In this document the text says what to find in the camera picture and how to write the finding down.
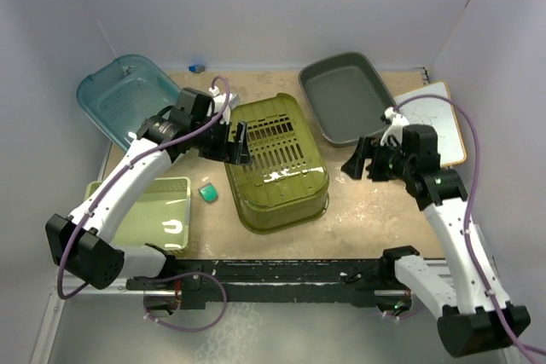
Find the blue transparent basket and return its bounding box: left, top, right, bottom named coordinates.
left=77, top=55, right=181, bottom=152

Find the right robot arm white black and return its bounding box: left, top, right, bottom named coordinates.
left=341, top=124, right=531, bottom=358

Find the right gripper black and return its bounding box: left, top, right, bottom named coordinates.
left=341, top=136, right=414, bottom=182

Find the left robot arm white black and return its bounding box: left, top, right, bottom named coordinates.
left=45, top=85, right=251, bottom=290

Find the light green plastic tray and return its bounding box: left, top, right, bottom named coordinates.
left=111, top=176, right=191, bottom=257

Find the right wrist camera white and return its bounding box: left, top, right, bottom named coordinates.
left=380, top=107, right=408, bottom=146

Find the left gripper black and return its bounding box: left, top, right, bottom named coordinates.
left=191, top=117, right=251, bottom=165

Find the whiteboard with yellow frame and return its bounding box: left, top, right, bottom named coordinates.
left=400, top=98, right=467, bottom=167

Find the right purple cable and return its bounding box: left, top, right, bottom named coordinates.
left=396, top=94, right=546, bottom=364

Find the grey plastic tray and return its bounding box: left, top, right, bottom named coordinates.
left=299, top=51, right=395, bottom=147

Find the large olive green basket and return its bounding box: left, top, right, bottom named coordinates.
left=225, top=93, right=329, bottom=234

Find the small blue object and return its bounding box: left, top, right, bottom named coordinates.
left=188, top=64, right=206, bottom=73

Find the small teal green block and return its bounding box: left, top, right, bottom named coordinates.
left=198, top=183, right=218, bottom=204

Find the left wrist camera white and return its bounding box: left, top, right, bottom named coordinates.
left=207, top=86, right=241, bottom=118

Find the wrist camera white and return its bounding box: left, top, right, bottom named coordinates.
left=380, top=107, right=408, bottom=146
left=207, top=86, right=241, bottom=118

